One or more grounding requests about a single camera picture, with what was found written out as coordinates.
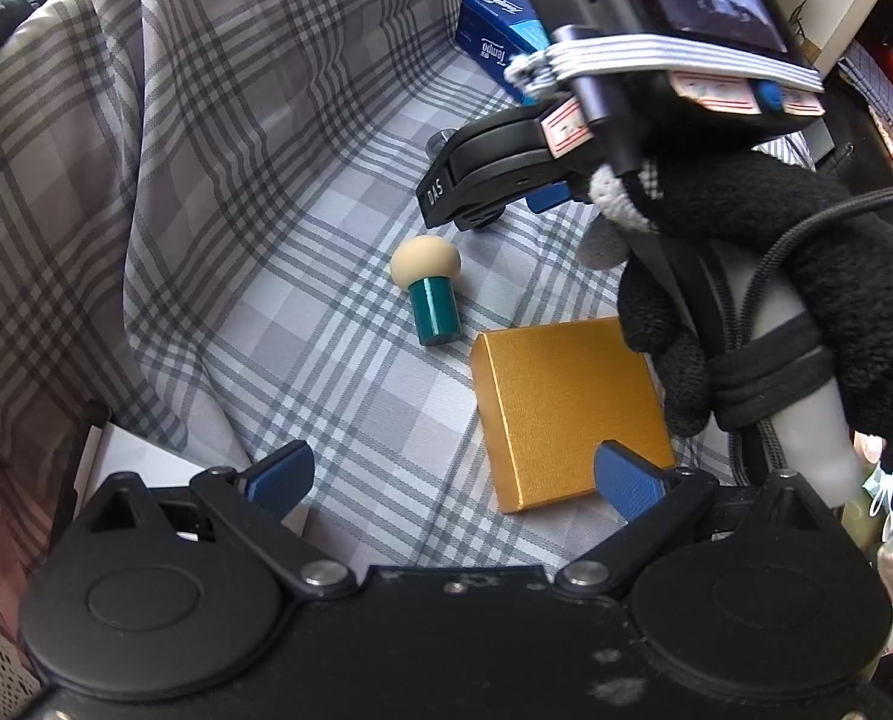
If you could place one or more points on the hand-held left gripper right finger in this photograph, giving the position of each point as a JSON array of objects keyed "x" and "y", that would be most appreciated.
[{"x": 630, "y": 484}]

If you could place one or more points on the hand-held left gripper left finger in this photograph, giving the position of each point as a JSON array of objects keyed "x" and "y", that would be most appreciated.
[{"x": 281, "y": 476}]

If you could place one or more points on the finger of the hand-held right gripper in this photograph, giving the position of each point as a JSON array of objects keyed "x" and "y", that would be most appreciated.
[{"x": 491, "y": 165}]

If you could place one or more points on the person's right hand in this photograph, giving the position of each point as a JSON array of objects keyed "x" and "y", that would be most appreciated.
[{"x": 716, "y": 195}]

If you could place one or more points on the gold box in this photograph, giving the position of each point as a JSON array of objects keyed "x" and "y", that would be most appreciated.
[{"x": 566, "y": 405}]

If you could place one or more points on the blue tissue pack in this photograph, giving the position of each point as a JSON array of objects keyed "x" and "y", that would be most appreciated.
[{"x": 491, "y": 37}]

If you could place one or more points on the white board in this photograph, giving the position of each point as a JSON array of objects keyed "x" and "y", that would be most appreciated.
[{"x": 139, "y": 457}]

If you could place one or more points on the grey plaid blanket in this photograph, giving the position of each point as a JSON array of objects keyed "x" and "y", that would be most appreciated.
[{"x": 266, "y": 202}]

